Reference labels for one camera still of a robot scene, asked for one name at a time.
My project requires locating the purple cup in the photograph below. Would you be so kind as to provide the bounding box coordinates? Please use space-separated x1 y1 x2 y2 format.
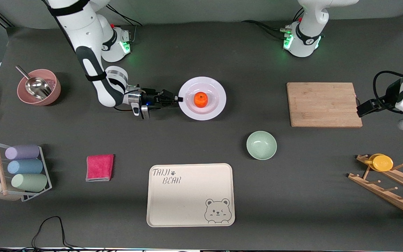
5 145 40 160

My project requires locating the black left arm base cable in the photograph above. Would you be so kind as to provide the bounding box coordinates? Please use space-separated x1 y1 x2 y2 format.
242 20 289 38

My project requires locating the beige bear print tray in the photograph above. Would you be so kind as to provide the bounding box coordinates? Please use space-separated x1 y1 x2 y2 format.
147 163 235 228

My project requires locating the white wire cup rack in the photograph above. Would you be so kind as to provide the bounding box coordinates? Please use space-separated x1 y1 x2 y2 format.
0 141 52 202

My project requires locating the orange fruit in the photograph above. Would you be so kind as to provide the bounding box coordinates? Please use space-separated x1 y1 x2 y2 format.
194 92 208 107

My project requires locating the pink folded cloth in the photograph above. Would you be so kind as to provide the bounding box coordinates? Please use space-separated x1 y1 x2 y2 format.
86 154 114 182

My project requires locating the yellow mug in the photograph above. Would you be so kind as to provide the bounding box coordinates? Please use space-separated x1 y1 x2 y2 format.
369 154 394 172

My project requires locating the wooden peg mug rack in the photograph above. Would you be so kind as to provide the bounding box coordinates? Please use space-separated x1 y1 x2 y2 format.
348 154 403 221

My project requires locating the black right arm base cable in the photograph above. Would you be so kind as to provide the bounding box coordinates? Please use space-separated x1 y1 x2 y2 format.
105 5 144 44

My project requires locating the thin black looped cable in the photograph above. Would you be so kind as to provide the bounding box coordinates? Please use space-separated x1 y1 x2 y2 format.
0 216 97 251

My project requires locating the blue cup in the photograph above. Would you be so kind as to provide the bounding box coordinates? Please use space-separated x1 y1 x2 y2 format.
7 159 43 175

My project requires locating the metal scoop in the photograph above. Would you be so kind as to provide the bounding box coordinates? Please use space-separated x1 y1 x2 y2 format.
15 65 53 100

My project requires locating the light green bowl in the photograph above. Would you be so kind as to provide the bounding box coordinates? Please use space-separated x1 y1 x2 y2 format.
246 131 277 161

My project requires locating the wooden cutting board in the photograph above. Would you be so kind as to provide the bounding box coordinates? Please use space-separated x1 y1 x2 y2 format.
287 82 363 128

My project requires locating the pink bowl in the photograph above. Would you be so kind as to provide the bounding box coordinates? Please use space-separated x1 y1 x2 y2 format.
17 69 62 106

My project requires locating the white round plate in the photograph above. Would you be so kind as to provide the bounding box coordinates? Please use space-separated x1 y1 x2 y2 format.
178 76 227 121

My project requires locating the green cup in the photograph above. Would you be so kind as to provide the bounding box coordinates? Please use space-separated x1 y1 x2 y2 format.
11 173 48 192

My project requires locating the black arm base cable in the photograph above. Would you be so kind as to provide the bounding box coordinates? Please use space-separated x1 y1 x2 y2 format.
242 20 289 38
105 5 144 44

